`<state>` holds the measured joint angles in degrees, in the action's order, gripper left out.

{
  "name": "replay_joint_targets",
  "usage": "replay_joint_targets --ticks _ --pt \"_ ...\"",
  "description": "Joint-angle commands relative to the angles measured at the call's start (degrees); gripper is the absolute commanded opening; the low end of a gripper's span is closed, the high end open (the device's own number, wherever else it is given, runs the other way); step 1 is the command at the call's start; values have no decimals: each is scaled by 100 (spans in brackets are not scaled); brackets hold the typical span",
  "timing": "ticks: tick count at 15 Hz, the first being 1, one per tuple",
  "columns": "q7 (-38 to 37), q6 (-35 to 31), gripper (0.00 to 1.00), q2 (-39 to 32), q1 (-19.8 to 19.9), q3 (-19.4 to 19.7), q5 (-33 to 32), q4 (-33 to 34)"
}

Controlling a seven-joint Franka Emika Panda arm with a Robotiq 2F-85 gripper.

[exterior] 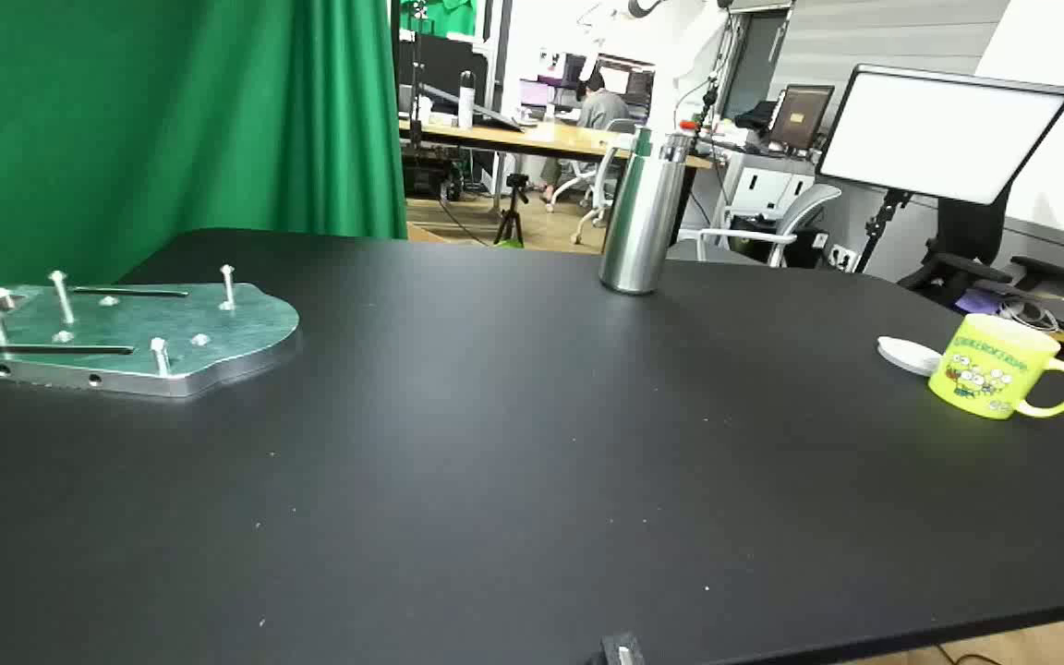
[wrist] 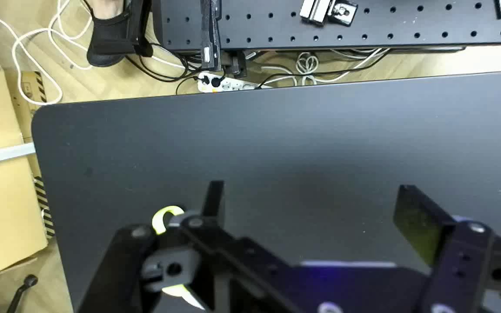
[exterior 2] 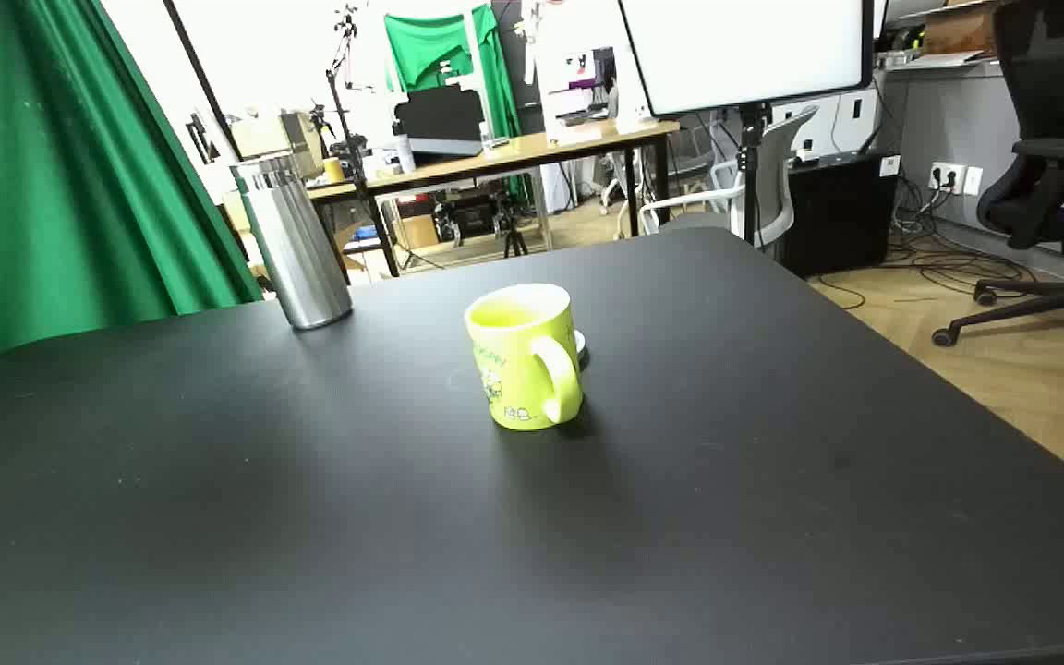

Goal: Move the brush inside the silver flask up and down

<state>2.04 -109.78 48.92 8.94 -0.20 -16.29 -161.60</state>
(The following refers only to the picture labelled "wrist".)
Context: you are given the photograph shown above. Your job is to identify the white loose cable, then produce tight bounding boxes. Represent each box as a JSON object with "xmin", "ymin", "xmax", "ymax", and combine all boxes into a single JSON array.
[{"xmin": 0, "ymin": 0, "xmax": 92, "ymax": 107}]

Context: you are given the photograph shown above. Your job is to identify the black perforated breadboard table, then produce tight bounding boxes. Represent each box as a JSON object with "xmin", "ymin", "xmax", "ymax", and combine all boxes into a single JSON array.
[{"xmin": 151, "ymin": 0, "xmax": 501, "ymax": 55}]

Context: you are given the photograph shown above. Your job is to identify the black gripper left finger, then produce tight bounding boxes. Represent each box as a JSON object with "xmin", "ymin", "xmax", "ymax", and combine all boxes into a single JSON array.
[{"xmin": 78, "ymin": 178, "xmax": 310, "ymax": 313}]

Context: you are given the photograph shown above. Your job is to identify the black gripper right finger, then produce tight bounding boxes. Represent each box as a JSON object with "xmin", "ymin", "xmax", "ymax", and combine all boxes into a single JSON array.
[{"xmin": 393, "ymin": 184, "xmax": 501, "ymax": 313}]

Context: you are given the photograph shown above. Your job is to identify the white flat strip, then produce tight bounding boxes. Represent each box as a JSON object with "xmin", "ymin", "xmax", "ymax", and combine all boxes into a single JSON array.
[{"xmin": 0, "ymin": 140, "xmax": 38, "ymax": 170}]

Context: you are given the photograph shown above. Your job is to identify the white power strip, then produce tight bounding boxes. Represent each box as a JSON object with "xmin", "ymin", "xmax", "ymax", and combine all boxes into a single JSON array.
[{"xmin": 197, "ymin": 69, "xmax": 259, "ymax": 93}]

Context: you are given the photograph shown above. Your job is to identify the black square mount bracket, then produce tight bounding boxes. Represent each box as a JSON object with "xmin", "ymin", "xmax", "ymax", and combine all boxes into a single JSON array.
[{"xmin": 327, "ymin": 0, "xmax": 360, "ymax": 27}]

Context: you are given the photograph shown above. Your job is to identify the black shoe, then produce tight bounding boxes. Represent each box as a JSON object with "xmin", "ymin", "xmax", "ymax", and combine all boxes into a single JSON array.
[{"xmin": 85, "ymin": 0, "xmax": 155, "ymax": 69}]

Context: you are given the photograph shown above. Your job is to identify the black floor cables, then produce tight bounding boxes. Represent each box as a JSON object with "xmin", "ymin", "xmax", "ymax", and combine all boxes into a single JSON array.
[{"xmin": 124, "ymin": 50, "xmax": 205, "ymax": 97}]

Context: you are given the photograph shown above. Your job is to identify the white coiled cable bundle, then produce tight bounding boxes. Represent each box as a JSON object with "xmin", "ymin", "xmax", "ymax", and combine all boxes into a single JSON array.
[{"xmin": 261, "ymin": 46, "xmax": 393, "ymax": 86}]

